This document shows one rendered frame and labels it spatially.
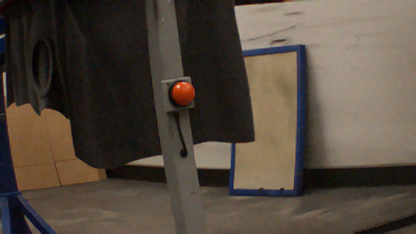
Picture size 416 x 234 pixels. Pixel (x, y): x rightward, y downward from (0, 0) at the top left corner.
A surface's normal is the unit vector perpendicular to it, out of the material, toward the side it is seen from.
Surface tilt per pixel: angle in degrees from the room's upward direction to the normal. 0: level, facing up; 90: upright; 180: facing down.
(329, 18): 90
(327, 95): 90
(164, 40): 90
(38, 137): 78
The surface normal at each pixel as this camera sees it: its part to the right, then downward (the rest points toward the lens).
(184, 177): 0.52, -0.03
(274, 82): -0.86, -0.03
